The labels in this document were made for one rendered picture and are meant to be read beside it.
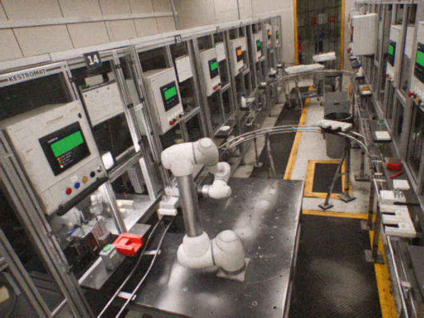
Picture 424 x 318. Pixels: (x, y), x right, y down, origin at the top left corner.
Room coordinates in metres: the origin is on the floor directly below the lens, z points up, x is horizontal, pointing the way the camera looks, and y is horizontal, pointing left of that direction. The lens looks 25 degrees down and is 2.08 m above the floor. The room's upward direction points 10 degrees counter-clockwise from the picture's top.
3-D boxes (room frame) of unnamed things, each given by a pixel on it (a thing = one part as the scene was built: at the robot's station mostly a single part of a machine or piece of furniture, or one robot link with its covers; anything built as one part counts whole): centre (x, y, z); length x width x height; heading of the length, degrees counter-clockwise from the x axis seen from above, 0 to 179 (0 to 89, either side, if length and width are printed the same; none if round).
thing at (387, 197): (1.47, -1.09, 0.92); 0.13 x 0.10 x 0.09; 65
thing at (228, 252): (1.35, 0.00, 0.85); 0.18 x 0.16 x 0.22; 87
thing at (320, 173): (3.27, -1.48, 0.01); 1.00 x 0.55 x 0.01; 155
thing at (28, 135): (1.46, 0.85, 1.60); 0.42 x 0.29 x 0.46; 155
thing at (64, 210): (1.40, 0.72, 1.37); 0.36 x 0.04 x 0.04; 155
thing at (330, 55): (7.57, -3.33, 0.48); 0.84 x 0.58 x 0.97; 163
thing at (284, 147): (5.82, -1.83, 0.01); 5.85 x 0.59 x 0.01; 155
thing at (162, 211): (1.98, 0.33, 0.84); 0.36 x 0.14 x 0.10; 155
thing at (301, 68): (6.59, -2.42, 0.48); 0.88 x 0.56 x 0.96; 83
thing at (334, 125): (2.95, -1.39, 0.84); 0.37 x 0.14 x 0.10; 33
